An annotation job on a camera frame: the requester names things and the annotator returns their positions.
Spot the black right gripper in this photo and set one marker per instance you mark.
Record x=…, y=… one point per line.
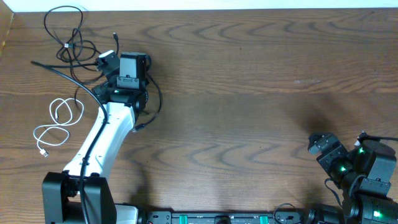
x=338, y=150

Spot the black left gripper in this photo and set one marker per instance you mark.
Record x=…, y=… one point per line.
x=101, y=90

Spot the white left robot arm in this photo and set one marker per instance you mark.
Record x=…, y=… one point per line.
x=80, y=193

